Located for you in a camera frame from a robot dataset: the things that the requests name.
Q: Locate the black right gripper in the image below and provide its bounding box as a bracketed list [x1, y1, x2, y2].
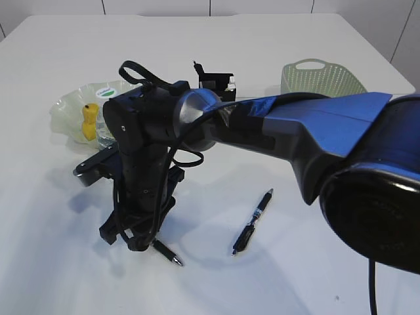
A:
[99, 154, 167, 251]

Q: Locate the black pen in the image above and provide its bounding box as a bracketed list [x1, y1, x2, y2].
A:
[152, 239, 184, 267]
[193, 60, 205, 81]
[232, 188, 274, 256]

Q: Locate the yellow pear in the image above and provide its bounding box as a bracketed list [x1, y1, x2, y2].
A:
[81, 103, 99, 141]

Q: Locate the clear plastic water bottle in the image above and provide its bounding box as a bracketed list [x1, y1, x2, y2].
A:
[95, 87, 117, 148]

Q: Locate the yellow utility knife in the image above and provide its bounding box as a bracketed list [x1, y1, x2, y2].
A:
[225, 84, 236, 92]

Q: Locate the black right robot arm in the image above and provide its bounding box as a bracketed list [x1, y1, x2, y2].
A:
[103, 60, 419, 314]

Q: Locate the green ruffled glass plate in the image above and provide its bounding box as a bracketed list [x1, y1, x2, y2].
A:
[50, 80, 136, 149]

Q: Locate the green plastic woven basket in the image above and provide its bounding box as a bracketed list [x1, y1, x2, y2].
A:
[280, 58, 367, 97]

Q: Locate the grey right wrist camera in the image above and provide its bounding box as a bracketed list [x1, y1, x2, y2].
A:
[73, 144, 122, 187]

